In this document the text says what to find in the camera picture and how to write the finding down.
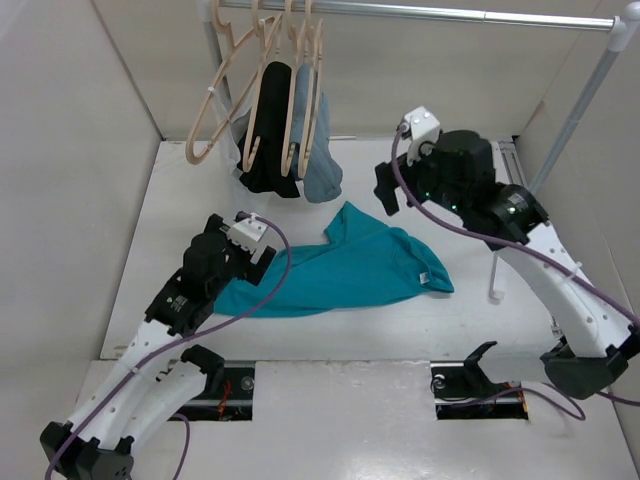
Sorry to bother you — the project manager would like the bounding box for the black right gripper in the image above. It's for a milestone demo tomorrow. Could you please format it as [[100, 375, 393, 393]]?
[[375, 137, 470, 216]]

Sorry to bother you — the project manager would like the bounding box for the teal t shirt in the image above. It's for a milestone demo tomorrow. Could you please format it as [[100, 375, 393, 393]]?
[[213, 200, 456, 319]]

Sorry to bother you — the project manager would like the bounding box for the beige wooden hanger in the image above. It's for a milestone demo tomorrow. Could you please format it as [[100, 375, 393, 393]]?
[[298, 1, 323, 179], [185, 1, 283, 165]]

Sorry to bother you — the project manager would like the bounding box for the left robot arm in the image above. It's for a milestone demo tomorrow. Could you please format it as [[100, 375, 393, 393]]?
[[40, 212, 277, 479]]

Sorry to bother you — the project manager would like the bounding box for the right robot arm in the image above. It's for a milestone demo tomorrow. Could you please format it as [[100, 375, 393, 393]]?
[[374, 122, 639, 400]]

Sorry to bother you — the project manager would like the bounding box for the light blue hanging shirt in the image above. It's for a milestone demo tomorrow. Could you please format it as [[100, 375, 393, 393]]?
[[290, 64, 343, 204]]

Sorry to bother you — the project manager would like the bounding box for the black hanging shirt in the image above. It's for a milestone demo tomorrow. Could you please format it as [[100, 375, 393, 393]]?
[[239, 61, 300, 199]]

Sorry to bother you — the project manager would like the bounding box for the beige hanger with blue shirt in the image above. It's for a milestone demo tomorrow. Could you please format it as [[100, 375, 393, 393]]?
[[280, 1, 307, 177]]

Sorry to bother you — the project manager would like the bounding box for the beige hanger with black shirt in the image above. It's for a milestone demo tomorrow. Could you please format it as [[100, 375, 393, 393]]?
[[242, 0, 272, 173]]

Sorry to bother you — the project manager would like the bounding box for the empty beige wooden hanger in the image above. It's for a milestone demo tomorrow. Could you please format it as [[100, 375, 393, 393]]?
[[185, 1, 283, 165]]

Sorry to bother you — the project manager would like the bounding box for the white sheer hanging garment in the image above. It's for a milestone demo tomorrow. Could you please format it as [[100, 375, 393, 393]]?
[[211, 90, 266, 215]]

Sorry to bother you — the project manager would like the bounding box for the metal clothes rack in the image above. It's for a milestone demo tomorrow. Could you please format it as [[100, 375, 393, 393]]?
[[197, 0, 640, 305]]

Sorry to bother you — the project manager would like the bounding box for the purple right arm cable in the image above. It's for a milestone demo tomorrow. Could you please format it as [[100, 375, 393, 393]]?
[[390, 122, 640, 420]]

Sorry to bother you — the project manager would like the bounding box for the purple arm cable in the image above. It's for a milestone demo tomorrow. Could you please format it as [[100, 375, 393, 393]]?
[[390, 122, 640, 420], [43, 213, 294, 480]]

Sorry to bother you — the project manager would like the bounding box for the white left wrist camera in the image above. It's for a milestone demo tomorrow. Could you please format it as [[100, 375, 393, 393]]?
[[226, 211, 269, 260]]

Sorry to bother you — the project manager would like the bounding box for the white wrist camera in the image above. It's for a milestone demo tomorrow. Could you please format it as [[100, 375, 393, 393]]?
[[401, 106, 441, 166], [226, 211, 269, 260]]

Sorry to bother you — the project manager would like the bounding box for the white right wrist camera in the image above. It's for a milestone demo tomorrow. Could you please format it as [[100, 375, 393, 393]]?
[[401, 106, 441, 166]]

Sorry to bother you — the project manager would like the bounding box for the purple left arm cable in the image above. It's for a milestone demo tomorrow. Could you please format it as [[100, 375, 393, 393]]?
[[43, 213, 294, 480]]

